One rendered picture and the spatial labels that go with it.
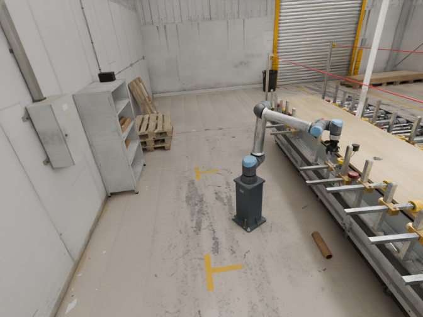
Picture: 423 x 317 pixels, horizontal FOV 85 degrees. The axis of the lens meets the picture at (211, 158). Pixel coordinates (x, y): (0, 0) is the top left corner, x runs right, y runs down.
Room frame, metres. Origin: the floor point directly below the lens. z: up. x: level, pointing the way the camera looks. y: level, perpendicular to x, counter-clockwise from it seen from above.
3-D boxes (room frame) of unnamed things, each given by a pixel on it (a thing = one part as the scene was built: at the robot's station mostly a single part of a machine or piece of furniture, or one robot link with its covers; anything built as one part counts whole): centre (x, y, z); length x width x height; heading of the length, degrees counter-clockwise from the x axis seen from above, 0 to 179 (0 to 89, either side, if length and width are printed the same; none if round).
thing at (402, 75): (8.49, -6.39, 0.23); 2.41 x 0.77 x 0.17; 96
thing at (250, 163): (2.17, -0.41, 0.79); 0.17 x 0.15 x 0.18; 142
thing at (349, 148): (1.73, -1.18, 0.93); 0.04 x 0.04 x 0.48; 2
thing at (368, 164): (1.48, -1.18, 0.93); 0.04 x 0.04 x 0.48; 2
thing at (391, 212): (1.21, -1.19, 0.95); 0.14 x 0.06 x 0.05; 2
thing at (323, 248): (1.67, -1.09, 0.04); 0.30 x 0.08 x 0.08; 2
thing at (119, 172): (3.33, 1.41, 0.78); 0.90 x 0.45 x 1.55; 4
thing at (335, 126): (1.85, -1.09, 1.30); 0.10 x 0.09 x 0.12; 52
